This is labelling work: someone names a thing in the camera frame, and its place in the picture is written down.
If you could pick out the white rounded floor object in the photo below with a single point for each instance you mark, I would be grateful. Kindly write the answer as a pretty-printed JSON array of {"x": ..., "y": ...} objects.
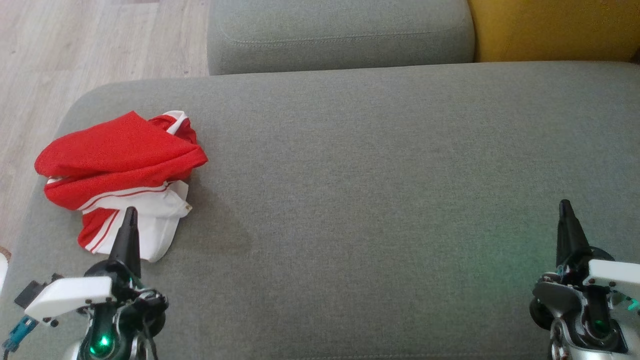
[{"x": 2, "y": 275}]

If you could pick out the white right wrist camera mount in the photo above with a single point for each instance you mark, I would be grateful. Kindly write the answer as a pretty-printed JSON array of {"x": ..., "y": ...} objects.
[{"x": 615, "y": 275}]

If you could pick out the small grey sofa seat cushion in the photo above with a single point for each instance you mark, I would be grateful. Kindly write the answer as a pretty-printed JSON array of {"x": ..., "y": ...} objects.
[{"x": 340, "y": 30}]

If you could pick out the large yellow sofa back cushion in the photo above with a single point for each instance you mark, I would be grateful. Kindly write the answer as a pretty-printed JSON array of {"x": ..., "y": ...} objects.
[{"x": 550, "y": 30}]

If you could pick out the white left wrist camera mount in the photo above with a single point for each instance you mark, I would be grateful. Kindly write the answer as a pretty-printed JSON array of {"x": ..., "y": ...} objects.
[{"x": 70, "y": 295}]

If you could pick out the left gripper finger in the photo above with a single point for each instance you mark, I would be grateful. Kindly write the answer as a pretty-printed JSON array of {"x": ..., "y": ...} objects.
[{"x": 127, "y": 245}]

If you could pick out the red shorts with white stripe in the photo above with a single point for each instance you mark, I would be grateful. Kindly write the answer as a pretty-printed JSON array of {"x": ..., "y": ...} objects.
[{"x": 115, "y": 145}]

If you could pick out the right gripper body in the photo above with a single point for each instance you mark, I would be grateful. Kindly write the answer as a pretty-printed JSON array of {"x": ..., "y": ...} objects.
[{"x": 597, "y": 310}]

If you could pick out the large grey sofa seat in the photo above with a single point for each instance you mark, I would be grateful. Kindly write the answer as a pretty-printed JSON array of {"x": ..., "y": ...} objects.
[{"x": 350, "y": 200}]

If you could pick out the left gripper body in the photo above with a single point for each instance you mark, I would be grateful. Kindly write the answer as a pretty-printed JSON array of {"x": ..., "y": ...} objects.
[{"x": 125, "y": 280}]

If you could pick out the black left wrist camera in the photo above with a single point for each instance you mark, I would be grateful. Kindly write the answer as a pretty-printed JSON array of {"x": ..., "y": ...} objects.
[{"x": 30, "y": 295}]

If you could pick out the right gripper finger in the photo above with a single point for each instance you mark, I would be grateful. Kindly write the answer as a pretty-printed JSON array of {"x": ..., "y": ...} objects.
[{"x": 570, "y": 240}]

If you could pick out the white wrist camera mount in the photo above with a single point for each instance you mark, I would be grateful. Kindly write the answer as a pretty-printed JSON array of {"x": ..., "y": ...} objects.
[
  {"x": 615, "y": 275},
  {"x": 70, "y": 295}
]

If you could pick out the red jersey with white trim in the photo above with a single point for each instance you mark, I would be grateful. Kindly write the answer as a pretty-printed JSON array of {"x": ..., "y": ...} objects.
[{"x": 160, "y": 225}]

